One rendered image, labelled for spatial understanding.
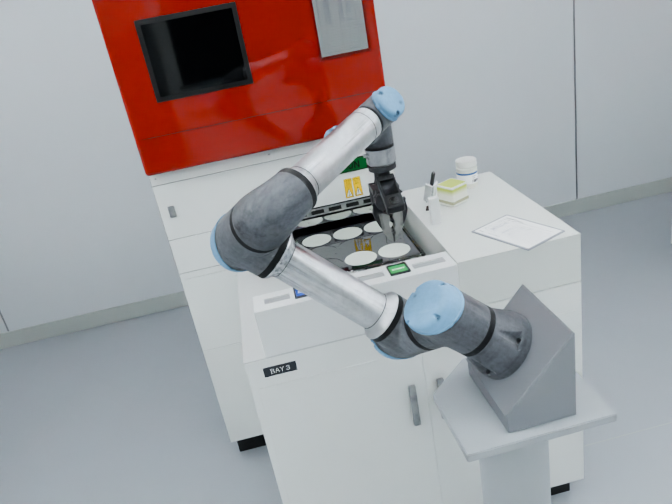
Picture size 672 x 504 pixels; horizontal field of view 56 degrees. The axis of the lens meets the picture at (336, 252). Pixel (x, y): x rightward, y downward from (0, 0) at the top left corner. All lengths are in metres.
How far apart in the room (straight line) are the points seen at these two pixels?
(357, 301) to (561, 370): 0.43
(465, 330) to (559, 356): 0.19
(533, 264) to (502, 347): 0.51
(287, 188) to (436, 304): 0.37
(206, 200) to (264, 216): 1.05
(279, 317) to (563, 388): 0.72
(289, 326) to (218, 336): 0.76
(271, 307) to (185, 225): 0.66
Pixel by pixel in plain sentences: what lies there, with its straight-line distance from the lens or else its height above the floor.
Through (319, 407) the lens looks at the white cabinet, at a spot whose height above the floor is 0.62.
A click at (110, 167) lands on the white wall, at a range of 3.74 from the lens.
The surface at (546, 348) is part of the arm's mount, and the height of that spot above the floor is 0.98.
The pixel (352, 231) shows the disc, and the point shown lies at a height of 0.90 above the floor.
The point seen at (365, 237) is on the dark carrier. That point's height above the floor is 0.90.
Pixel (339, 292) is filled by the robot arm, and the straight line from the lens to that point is 1.31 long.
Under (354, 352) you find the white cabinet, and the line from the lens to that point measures 1.76.
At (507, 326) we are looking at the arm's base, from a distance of 1.35.
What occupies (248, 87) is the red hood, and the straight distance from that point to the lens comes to 2.06.
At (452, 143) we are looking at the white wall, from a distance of 3.91.
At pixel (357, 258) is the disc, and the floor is 0.90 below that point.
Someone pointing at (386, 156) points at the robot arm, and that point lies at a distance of 1.58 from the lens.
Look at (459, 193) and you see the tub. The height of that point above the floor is 1.00.
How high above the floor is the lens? 1.74
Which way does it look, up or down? 24 degrees down
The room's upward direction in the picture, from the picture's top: 11 degrees counter-clockwise
